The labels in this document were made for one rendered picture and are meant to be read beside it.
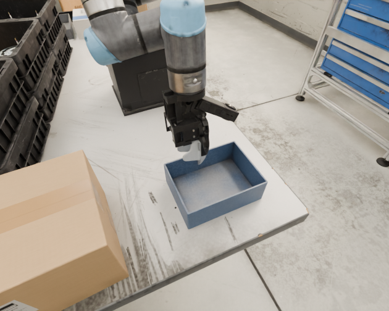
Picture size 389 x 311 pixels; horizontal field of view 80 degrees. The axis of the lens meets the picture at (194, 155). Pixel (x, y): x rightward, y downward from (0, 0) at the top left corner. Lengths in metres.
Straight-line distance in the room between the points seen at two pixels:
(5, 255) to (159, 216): 0.29
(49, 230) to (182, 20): 0.38
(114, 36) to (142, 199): 0.36
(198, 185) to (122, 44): 0.36
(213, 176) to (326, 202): 1.07
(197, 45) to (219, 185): 0.34
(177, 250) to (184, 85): 0.34
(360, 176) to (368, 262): 0.57
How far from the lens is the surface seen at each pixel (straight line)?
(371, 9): 1.94
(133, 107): 0.84
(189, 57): 0.43
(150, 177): 0.64
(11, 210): 0.49
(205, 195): 0.59
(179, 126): 0.49
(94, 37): 0.54
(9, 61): 0.78
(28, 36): 0.93
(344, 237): 1.53
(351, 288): 1.43
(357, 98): 1.98
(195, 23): 0.43
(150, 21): 0.52
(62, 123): 0.90
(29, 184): 0.51
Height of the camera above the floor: 1.20
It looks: 47 degrees down
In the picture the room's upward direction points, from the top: straight up
